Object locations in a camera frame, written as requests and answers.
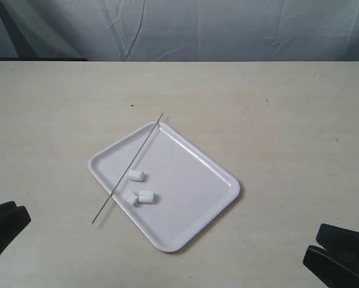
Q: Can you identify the thin metal skewer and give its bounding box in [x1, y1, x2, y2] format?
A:
[91, 112, 164, 225]

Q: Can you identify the grey wrinkled backdrop cloth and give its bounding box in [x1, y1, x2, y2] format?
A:
[0, 1, 359, 62]

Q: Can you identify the white rectangular plastic tray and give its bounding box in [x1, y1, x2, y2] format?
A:
[88, 121, 241, 253]

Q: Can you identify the white marshmallow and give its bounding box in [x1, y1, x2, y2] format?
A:
[123, 190, 138, 206]
[127, 170, 145, 181]
[138, 191, 155, 203]

